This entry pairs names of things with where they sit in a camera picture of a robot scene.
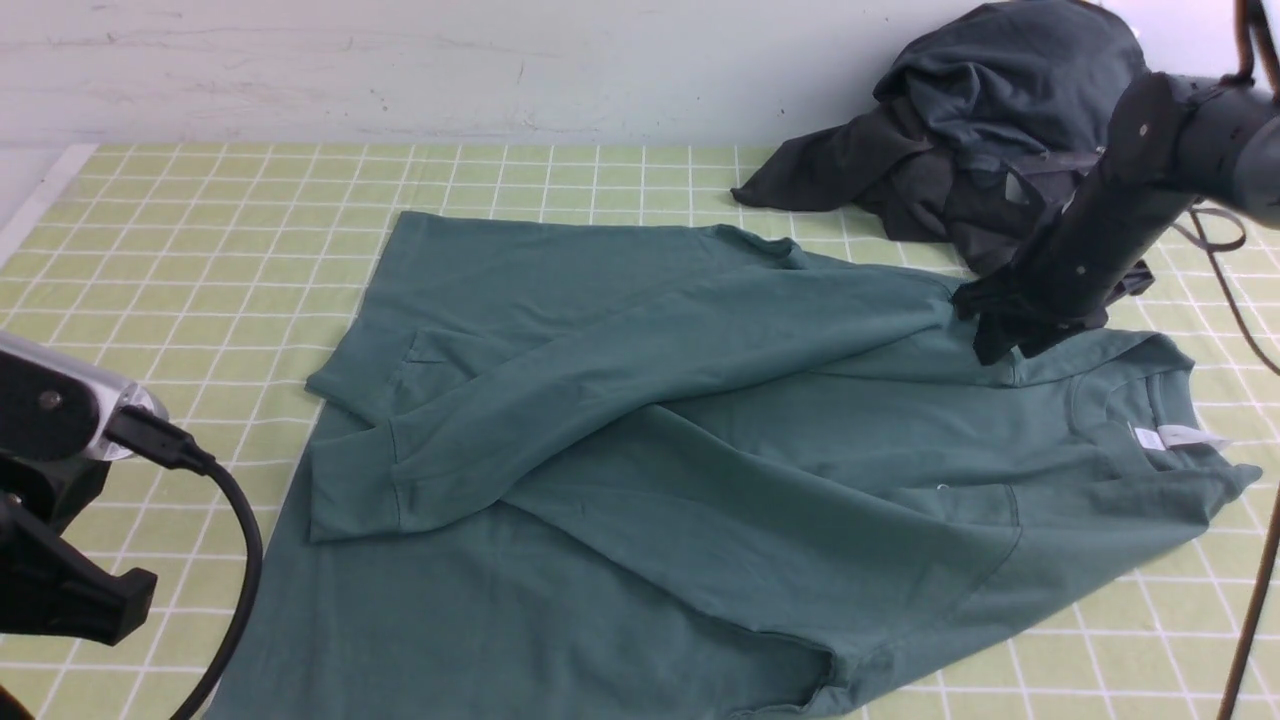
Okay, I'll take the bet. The dark brown garment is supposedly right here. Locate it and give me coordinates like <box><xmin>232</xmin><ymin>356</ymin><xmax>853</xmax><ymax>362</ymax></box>
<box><xmin>732</xmin><ymin>99</ymin><xmax>1098</xmax><ymax>275</ymax></box>

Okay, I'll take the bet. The dark grey sweatshirt pile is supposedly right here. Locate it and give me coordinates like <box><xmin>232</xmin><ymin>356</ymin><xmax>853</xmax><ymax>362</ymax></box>
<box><xmin>873</xmin><ymin>1</ymin><xmax>1148</xmax><ymax>233</ymax></box>

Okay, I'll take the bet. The green checkered tablecloth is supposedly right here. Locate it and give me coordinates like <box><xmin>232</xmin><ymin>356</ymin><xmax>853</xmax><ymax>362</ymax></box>
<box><xmin>3</xmin><ymin>143</ymin><xmax>1277</xmax><ymax>719</ymax></box>

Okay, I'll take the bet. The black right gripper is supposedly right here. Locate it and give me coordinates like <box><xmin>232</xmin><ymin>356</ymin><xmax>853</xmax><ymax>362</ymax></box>
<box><xmin>952</xmin><ymin>72</ymin><xmax>1201</xmax><ymax>366</ymax></box>

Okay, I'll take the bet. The green long-sleeved shirt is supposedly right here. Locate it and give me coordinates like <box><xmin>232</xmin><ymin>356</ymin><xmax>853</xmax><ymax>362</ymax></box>
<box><xmin>207</xmin><ymin>211</ymin><xmax>1262</xmax><ymax>719</ymax></box>

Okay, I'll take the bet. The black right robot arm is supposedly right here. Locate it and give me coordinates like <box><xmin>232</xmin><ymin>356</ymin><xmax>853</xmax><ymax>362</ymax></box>
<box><xmin>952</xmin><ymin>72</ymin><xmax>1277</xmax><ymax>365</ymax></box>

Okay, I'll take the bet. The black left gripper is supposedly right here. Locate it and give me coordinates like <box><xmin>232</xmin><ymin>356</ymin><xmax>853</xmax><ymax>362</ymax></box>
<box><xmin>1</xmin><ymin>455</ymin><xmax>157</xmax><ymax>646</ymax></box>

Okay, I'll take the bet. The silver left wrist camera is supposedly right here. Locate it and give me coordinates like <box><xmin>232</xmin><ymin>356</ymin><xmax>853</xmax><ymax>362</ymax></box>
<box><xmin>1</xmin><ymin>331</ymin><xmax>169</xmax><ymax>462</ymax></box>

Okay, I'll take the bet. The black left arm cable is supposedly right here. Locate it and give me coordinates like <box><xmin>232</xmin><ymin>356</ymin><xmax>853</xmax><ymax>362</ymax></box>
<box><xmin>105</xmin><ymin>405</ymin><xmax>266</xmax><ymax>720</ymax></box>

